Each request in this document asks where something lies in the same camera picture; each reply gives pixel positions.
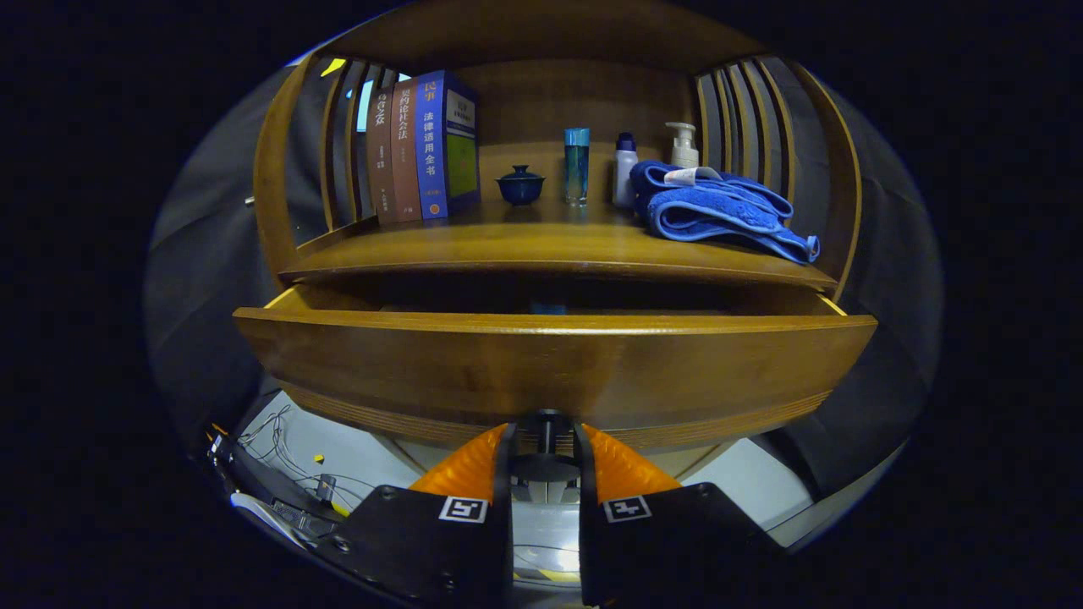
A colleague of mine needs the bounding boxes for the dark brown book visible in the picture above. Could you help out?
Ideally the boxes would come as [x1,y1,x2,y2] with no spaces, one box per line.
[366,87,400,226]

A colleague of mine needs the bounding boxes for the teal glass bottle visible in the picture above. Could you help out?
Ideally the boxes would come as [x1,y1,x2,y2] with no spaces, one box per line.
[564,128,591,206]

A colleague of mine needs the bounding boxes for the blue lidded teacup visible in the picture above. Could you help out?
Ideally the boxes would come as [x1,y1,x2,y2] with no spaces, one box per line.
[496,165,547,206]

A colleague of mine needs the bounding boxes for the wooden countertop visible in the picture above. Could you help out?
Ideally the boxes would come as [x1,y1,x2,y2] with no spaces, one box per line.
[279,199,838,293]

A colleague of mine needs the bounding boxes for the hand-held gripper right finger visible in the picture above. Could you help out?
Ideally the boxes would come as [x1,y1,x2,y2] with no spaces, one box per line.
[575,423,796,606]

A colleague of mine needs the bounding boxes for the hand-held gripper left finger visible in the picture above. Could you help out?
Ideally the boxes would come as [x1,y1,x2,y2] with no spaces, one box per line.
[317,423,515,606]

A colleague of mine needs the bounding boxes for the wooden cabinet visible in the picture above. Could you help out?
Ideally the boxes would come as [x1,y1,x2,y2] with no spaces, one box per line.
[252,0,864,479]

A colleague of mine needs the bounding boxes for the reddish brown book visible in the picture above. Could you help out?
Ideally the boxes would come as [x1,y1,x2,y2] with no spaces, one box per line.
[389,76,424,223]

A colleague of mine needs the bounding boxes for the white bottle with dark cap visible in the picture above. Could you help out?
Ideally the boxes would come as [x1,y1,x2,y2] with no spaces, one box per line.
[612,132,640,209]

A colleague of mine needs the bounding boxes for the thin floor cables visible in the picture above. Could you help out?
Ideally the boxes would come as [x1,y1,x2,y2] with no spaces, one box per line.
[237,404,386,508]

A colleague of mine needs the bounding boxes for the blue towel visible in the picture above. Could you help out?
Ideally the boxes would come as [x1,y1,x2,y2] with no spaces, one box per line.
[630,160,822,265]

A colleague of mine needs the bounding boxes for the black backdrop cloth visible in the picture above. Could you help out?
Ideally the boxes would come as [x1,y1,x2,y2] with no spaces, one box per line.
[142,51,944,500]

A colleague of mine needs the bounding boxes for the white pump bottle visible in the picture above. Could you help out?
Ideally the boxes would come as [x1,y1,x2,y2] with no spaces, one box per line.
[664,122,701,170]

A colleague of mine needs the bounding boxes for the wooden drawer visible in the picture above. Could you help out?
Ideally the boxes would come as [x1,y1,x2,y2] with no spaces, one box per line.
[233,283,878,483]

